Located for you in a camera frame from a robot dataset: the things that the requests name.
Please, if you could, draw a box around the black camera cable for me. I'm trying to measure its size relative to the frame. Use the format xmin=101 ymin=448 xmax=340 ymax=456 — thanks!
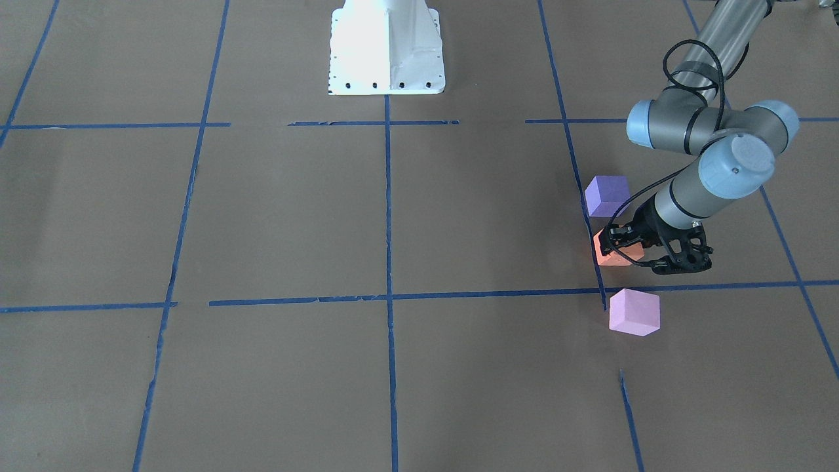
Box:
xmin=600 ymin=39 xmax=727 ymax=266

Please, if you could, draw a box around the purple foam block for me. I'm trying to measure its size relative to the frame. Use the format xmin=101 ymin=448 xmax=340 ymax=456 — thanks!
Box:
xmin=584 ymin=174 xmax=631 ymax=218

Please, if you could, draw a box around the orange foam block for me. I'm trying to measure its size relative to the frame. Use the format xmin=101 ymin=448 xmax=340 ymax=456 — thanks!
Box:
xmin=593 ymin=229 xmax=645 ymax=266

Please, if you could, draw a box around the white pedestal column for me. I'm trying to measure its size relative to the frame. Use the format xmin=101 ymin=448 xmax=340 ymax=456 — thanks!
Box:
xmin=328 ymin=1 xmax=446 ymax=96

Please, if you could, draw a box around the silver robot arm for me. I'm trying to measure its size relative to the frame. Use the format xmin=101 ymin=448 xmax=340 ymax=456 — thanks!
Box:
xmin=595 ymin=1 xmax=800 ymax=274

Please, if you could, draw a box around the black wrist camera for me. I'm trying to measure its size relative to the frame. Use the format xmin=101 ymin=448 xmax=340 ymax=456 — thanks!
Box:
xmin=642 ymin=224 xmax=713 ymax=275

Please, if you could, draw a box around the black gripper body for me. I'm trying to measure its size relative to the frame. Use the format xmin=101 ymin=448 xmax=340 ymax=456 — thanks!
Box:
xmin=623 ymin=197 xmax=668 ymax=248

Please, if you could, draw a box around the pink foam block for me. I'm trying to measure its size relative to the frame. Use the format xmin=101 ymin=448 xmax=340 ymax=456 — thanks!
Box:
xmin=608 ymin=288 xmax=661 ymax=336

